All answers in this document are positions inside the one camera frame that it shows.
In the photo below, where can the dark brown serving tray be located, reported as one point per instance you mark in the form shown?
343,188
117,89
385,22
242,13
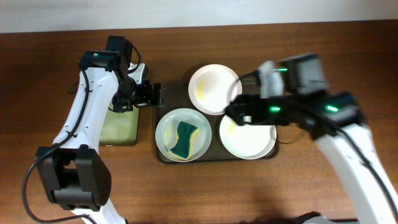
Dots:
175,96

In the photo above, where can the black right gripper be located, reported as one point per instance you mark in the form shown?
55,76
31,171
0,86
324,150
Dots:
244,101

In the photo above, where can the pink plate with yellow stain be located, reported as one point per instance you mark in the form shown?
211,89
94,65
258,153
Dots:
208,88

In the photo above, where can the black soapy water tray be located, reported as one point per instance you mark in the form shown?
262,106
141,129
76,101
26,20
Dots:
120,129

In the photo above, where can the pale green plate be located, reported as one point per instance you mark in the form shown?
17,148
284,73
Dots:
202,140

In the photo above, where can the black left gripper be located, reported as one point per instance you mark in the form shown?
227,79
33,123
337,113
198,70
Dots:
145,100

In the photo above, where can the cream white plate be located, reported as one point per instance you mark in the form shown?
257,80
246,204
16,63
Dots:
247,142

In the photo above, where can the green and yellow sponge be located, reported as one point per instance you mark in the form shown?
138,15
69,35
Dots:
183,135

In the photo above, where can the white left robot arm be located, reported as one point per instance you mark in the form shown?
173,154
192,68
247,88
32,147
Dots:
72,173

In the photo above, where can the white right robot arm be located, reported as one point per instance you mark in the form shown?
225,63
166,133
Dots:
294,91

